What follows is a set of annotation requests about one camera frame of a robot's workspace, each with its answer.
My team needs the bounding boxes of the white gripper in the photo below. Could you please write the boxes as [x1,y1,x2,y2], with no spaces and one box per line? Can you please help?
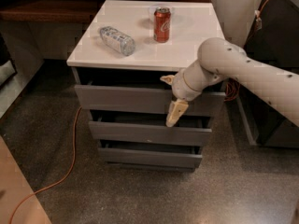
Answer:
[160,70,202,127]

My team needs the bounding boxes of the red coke can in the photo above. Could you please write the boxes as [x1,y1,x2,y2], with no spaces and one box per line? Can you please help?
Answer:
[154,7,171,43]

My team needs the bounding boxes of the grey top drawer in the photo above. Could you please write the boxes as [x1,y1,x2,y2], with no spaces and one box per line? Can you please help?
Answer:
[75,85,224,117]

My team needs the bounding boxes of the grey drawer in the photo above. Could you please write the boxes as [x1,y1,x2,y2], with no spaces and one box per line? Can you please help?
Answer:
[89,111,212,147]
[75,85,224,117]
[98,140,202,169]

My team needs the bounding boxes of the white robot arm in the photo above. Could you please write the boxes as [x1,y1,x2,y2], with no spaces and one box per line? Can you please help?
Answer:
[161,37,299,127]

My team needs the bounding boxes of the white top drawer cabinet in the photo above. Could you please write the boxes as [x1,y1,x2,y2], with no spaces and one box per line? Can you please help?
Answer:
[67,0,225,172]

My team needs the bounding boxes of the grey middle drawer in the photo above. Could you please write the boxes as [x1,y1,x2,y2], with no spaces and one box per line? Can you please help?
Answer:
[89,111,212,147]

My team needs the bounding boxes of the grey bottom drawer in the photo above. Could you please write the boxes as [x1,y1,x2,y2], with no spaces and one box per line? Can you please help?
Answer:
[98,140,202,169]

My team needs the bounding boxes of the clear plastic water bottle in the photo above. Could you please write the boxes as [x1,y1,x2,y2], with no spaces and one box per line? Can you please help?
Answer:
[99,26,135,56]

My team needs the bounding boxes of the power plug on cabinet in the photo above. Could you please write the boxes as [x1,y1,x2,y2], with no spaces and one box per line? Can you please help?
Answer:
[254,10,262,31]

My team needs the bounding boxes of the dark wooden shelf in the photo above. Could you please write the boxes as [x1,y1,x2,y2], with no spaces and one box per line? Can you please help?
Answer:
[0,0,212,25]

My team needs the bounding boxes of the orange extension cable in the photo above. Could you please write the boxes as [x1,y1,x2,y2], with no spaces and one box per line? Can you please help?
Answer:
[7,78,242,224]

